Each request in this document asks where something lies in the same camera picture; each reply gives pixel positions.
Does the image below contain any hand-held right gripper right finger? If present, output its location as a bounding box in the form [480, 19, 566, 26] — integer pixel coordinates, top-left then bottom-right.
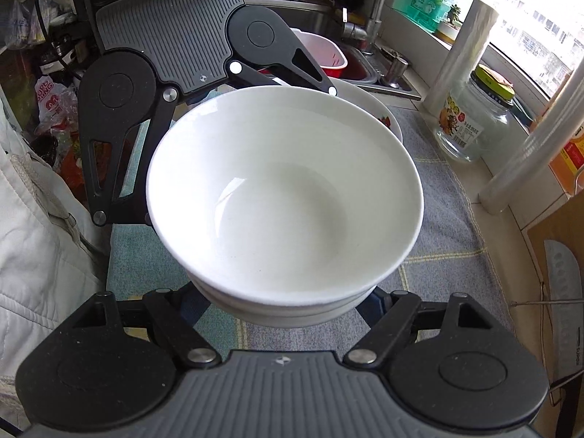
[344, 287, 503, 366]

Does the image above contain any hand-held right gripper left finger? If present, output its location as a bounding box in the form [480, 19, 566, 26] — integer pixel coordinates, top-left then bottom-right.
[68, 285, 220, 368]

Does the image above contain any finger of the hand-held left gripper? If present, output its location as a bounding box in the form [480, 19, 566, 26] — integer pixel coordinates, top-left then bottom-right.
[228, 32, 341, 97]
[77, 84, 183, 229]

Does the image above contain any white fruit-print plate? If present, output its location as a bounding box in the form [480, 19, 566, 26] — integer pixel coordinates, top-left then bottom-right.
[326, 77, 404, 144]

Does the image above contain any white ceramic bowl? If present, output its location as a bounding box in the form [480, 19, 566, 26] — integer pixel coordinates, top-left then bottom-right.
[146, 84, 425, 304]
[189, 278, 377, 328]

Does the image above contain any steel kitchen sink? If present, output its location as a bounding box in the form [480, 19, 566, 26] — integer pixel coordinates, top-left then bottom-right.
[242, 0, 423, 101]

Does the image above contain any red and white basin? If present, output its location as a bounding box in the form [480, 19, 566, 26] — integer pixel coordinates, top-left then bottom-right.
[289, 27, 350, 80]

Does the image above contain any white jacket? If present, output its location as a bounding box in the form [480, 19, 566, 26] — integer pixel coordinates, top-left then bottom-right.
[0, 96, 112, 420]

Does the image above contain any grey and teal checked cloth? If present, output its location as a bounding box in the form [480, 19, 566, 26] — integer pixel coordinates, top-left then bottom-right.
[107, 105, 516, 361]

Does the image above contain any steel faucet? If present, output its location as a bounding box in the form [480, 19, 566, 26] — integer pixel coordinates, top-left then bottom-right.
[342, 0, 395, 53]

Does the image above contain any red and white snack bag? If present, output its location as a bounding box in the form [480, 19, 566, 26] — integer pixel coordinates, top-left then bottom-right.
[34, 75, 78, 133]

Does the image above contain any steel sink knob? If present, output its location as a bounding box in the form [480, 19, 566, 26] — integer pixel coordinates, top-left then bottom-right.
[385, 52, 410, 87]

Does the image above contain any bamboo cutting board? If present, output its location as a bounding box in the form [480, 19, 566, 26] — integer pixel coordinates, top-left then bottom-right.
[527, 196, 584, 375]

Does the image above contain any small potted plant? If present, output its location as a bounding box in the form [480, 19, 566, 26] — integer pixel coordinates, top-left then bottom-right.
[435, 4, 461, 39]

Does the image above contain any plastic wrap roll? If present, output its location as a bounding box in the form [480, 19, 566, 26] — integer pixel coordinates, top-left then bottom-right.
[422, 0, 500, 115]
[479, 70, 584, 214]

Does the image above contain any clear glass jar green lid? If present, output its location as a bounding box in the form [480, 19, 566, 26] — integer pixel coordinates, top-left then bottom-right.
[433, 64, 516, 162]

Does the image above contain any orange cooking oil bottle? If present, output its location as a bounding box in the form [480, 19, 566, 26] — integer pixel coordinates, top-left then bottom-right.
[550, 134, 584, 188]

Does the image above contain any steel wire rack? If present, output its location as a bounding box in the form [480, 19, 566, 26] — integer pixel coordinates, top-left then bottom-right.
[508, 283, 584, 402]

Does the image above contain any black cable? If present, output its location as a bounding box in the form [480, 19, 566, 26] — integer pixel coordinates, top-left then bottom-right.
[27, 0, 99, 78]

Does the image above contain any black-handled kitchen knife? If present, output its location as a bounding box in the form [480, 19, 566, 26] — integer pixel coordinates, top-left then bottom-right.
[543, 239, 584, 402]

